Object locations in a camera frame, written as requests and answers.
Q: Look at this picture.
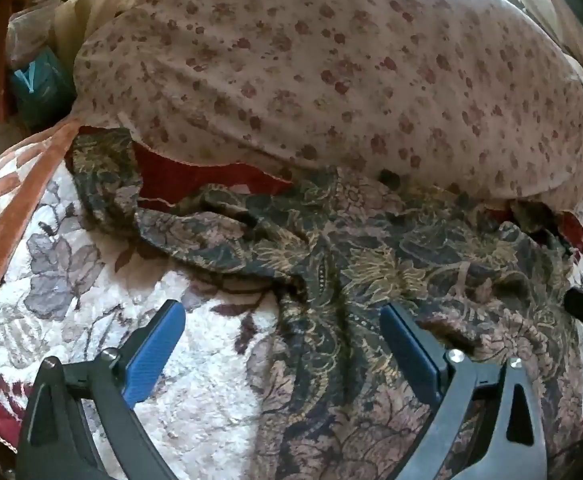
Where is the cream floral pillow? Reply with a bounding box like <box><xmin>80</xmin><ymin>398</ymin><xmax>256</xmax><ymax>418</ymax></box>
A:
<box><xmin>74</xmin><ymin>0</ymin><xmax>583</xmax><ymax>211</ymax></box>

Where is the orange checked quilt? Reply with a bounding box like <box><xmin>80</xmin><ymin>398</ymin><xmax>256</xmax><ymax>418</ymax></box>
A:
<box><xmin>0</xmin><ymin>120</ymin><xmax>84</xmax><ymax>313</ymax></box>

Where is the clear plastic bag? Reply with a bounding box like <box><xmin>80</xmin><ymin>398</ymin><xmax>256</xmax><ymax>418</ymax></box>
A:
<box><xmin>6</xmin><ymin>5</ymin><xmax>67</xmax><ymax>63</ymax></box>

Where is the teal bag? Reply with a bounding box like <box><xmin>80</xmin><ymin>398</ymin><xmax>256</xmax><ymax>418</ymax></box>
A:
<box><xmin>10</xmin><ymin>47</ymin><xmax>78</xmax><ymax>127</ymax></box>

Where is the white and red floral blanket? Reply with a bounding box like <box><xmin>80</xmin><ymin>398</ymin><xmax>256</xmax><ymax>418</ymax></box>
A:
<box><xmin>0</xmin><ymin>127</ymin><xmax>583</xmax><ymax>480</ymax></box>

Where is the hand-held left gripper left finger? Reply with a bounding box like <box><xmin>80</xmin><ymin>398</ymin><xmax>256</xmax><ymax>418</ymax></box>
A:
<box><xmin>16</xmin><ymin>299</ymin><xmax>187</xmax><ymax>480</ymax></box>

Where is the dark paisley cloth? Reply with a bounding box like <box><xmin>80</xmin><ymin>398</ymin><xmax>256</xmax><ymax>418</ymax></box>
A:
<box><xmin>66</xmin><ymin>127</ymin><xmax>583</xmax><ymax>480</ymax></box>

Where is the wooden chair leg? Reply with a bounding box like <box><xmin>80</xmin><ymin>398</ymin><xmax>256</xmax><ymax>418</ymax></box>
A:
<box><xmin>0</xmin><ymin>0</ymin><xmax>39</xmax><ymax>123</ymax></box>

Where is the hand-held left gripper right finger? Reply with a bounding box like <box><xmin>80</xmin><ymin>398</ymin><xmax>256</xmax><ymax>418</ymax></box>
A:
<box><xmin>380</xmin><ymin>302</ymin><xmax>547</xmax><ymax>480</ymax></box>

